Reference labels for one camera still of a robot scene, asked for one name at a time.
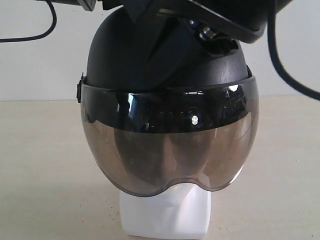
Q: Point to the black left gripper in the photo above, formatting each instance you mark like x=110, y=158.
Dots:
x=243, y=20

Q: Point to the black helmet with tinted visor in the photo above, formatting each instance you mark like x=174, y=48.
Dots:
x=161, y=107

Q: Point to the white mannequin head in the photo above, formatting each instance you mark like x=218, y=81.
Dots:
x=182, y=212

